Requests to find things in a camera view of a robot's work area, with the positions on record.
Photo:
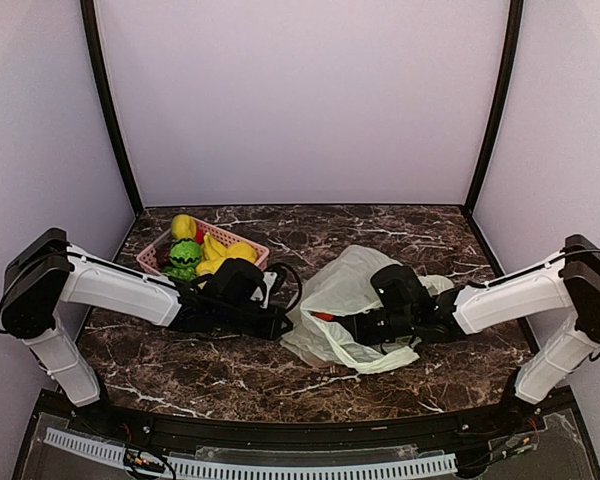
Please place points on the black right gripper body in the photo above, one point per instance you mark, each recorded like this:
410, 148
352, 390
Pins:
373, 332

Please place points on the light green plastic bag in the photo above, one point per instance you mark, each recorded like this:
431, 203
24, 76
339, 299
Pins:
337, 321

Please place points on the black front rail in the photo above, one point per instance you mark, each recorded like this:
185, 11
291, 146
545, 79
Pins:
468, 432

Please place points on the dark purple toy fruit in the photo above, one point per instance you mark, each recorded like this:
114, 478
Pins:
162, 256

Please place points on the green toy watermelon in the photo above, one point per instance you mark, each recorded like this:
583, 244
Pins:
185, 253

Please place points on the left black frame post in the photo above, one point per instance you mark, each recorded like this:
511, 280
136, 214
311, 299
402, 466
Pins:
107, 106

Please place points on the yellow toy bananas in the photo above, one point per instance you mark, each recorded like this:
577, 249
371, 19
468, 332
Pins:
214, 255

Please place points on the white slotted cable duct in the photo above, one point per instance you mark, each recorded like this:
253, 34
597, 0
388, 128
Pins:
179, 466

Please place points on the yellow toy lemon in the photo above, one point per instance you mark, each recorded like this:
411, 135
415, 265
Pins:
242, 250

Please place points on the green toy vegetable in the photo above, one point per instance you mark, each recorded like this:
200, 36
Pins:
187, 273

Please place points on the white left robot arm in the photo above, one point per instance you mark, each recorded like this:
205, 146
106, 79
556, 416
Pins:
236, 298

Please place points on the right black frame post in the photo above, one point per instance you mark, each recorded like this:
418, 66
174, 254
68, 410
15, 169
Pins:
498, 103

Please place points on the pink plastic basket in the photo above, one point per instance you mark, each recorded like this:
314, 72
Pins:
146, 258

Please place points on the large yellow fruit from bag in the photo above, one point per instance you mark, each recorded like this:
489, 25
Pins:
183, 227

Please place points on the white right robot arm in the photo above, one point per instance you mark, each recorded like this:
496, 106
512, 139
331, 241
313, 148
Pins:
569, 280

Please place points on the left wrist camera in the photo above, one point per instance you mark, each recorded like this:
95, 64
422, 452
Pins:
274, 278

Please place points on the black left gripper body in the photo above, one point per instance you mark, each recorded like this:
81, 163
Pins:
232, 317

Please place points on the black frame post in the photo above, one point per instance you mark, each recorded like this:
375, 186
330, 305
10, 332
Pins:
107, 106
498, 103

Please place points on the red fruit from bag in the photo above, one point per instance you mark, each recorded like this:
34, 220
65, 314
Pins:
324, 316

